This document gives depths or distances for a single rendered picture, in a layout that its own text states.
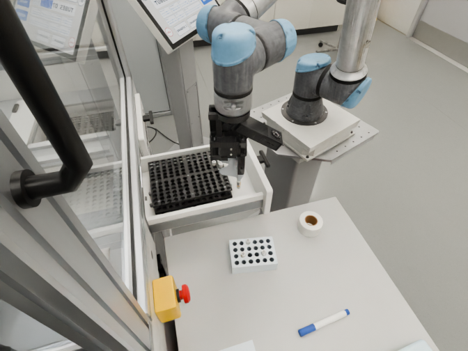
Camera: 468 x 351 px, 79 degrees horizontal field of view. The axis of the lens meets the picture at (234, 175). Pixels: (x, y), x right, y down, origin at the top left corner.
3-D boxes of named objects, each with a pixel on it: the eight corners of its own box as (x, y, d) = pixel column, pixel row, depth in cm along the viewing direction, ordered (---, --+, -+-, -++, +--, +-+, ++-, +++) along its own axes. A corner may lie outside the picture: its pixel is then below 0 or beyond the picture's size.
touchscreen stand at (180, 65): (241, 151, 224) (244, 8, 150) (213, 190, 197) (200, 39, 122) (187, 134, 239) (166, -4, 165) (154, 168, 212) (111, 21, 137)
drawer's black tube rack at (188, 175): (218, 163, 96) (217, 149, 91) (232, 203, 85) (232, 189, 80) (152, 176, 92) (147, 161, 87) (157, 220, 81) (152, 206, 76)
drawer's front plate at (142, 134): (145, 115, 118) (138, 92, 110) (151, 163, 99) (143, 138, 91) (141, 116, 117) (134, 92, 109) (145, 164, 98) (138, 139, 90)
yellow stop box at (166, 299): (179, 285, 67) (175, 273, 62) (184, 317, 63) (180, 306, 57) (157, 292, 67) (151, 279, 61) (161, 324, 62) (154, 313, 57)
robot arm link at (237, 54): (269, 27, 47) (234, 42, 43) (264, 87, 55) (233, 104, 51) (235, 15, 51) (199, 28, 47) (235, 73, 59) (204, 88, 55)
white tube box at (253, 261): (270, 242, 84) (271, 236, 81) (276, 269, 78) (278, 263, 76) (229, 246, 83) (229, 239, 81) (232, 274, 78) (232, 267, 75)
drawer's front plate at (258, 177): (241, 150, 103) (242, 126, 95) (269, 214, 84) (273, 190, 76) (236, 152, 103) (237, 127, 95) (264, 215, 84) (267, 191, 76)
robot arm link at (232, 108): (251, 79, 57) (253, 101, 52) (250, 99, 61) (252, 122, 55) (214, 79, 57) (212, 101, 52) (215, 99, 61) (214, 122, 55)
